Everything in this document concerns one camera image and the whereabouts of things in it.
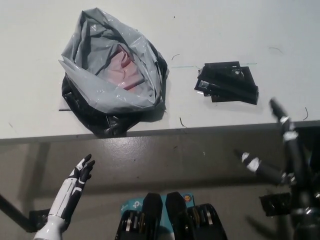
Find white and black left hand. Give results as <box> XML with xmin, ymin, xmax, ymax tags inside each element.
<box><xmin>48</xmin><ymin>154</ymin><xmax>96</xmax><ymax>225</ymax></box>

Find grey and black plastic bag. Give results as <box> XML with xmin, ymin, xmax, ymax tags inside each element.
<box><xmin>58</xmin><ymin>8</ymin><xmax>169</xmax><ymax>138</ymax></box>

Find pink item inside bag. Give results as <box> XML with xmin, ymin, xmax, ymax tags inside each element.
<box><xmin>104</xmin><ymin>43</ymin><xmax>146</xmax><ymax>92</ymax></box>

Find black floor tape patch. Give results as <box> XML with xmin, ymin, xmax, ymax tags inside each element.
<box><xmin>259</xmin><ymin>192</ymin><xmax>293</xmax><ymax>217</ymax></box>
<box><xmin>29</xmin><ymin>208</ymin><xmax>51</xmax><ymax>232</ymax></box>

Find teal router box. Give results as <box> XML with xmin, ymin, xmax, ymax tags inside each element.
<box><xmin>121</xmin><ymin>191</ymin><xmax>196</xmax><ymax>240</ymax></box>

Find black ribbed robot torso blocks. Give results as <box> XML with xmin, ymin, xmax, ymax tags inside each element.
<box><xmin>114</xmin><ymin>191</ymin><xmax>229</xmax><ymax>240</ymax></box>

